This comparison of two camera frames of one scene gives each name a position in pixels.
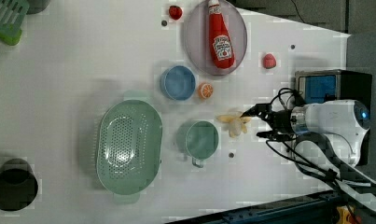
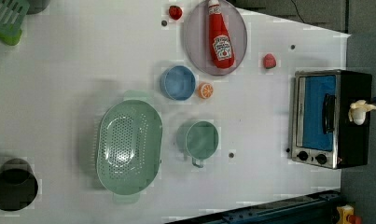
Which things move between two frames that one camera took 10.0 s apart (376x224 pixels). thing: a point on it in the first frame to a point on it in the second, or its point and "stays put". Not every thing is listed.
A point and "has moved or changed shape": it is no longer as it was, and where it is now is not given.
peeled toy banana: (235, 124) has moved or changed shape
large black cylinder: (14, 187) stays put
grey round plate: (198, 39) stays put
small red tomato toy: (175, 12) stays put
